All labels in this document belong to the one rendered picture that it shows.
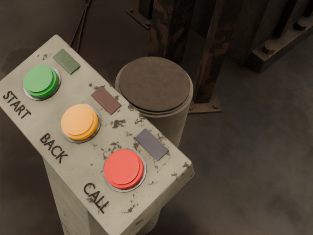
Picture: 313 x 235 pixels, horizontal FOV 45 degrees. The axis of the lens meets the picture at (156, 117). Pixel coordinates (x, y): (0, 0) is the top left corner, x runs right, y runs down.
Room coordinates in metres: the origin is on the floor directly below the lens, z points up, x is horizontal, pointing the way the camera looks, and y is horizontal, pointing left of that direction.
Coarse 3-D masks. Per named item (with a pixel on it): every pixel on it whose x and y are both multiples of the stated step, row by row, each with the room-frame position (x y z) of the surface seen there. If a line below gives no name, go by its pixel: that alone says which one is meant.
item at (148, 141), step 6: (144, 132) 0.22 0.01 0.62; (138, 138) 0.22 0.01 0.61; (144, 138) 0.22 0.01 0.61; (150, 138) 0.22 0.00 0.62; (144, 144) 0.21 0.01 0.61; (150, 144) 0.21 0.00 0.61; (156, 144) 0.21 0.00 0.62; (150, 150) 0.21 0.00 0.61; (156, 150) 0.21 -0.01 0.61; (162, 150) 0.21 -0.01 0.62; (156, 156) 0.20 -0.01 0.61; (162, 156) 0.20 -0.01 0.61
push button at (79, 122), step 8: (80, 104) 0.25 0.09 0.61; (72, 112) 0.24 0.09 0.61; (80, 112) 0.24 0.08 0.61; (88, 112) 0.24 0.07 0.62; (64, 120) 0.23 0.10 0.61; (72, 120) 0.23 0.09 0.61; (80, 120) 0.23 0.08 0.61; (88, 120) 0.23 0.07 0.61; (96, 120) 0.23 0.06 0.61; (64, 128) 0.22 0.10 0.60; (72, 128) 0.22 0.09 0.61; (80, 128) 0.22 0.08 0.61; (88, 128) 0.22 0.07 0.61; (72, 136) 0.21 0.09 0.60; (80, 136) 0.21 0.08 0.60; (88, 136) 0.22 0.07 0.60
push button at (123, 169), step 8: (120, 152) 0.20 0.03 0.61; (128, 152) 0.20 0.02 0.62; (112, 160) 0.19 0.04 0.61; (120, 160) 0.19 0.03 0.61; (128, 160) 0.19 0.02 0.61; (136, 160) 0.19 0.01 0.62; (104, 168) 0.18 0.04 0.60; (112, 168) 0.18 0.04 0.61; (120, 168) 0.18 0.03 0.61; (128, 168) 0.18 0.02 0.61; (136, 168) 0.18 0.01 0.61; (112, 176) 0.17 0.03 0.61; (120, 176) 0.17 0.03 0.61; (128, 176) 0.17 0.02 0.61; (136, 176) 0.17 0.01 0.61; (112, 184) 0.17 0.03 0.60; (120, 184) 0.17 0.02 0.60; (128, 184) 0.17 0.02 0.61
